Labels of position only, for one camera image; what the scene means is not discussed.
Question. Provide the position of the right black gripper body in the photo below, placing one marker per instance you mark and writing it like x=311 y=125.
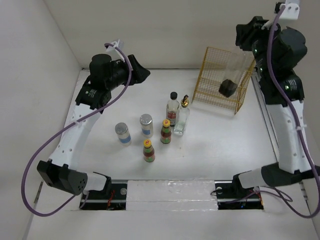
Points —
x=259 y=35

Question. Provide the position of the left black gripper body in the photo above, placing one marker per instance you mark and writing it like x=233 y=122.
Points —
x=135 y=75

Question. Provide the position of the dark liquid square bottle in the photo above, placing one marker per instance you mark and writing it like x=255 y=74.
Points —
x=237 y=64

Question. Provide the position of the clear square oil bottle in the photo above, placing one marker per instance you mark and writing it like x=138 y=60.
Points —
x=182 y=116

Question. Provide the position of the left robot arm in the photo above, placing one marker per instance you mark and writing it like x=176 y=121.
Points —
x=60 y=170

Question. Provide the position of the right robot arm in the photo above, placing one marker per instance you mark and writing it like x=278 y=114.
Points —
x=288 y=48

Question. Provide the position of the red label clear bottle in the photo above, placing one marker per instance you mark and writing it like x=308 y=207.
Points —
x=172 y=108

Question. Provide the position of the blue label shaker jar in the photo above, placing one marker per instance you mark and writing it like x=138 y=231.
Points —
x=146 y=123

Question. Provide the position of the yellow cap sauce bottle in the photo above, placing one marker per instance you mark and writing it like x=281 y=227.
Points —
x=166 y=132
x=148 y=151

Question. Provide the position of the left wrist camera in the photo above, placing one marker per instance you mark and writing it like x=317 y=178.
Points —
x=111 y=46

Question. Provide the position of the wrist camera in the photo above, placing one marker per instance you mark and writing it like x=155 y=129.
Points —
x=291 y=9
x=111 y=46

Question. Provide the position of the yellow wire rack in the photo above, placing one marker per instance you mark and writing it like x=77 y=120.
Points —
x=210 y=77

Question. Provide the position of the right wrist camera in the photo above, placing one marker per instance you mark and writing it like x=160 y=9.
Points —
x=291 y=9

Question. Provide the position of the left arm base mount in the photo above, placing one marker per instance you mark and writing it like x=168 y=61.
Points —
x=104 y=193

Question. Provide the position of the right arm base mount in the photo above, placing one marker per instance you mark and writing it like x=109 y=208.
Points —
x=230 y=195

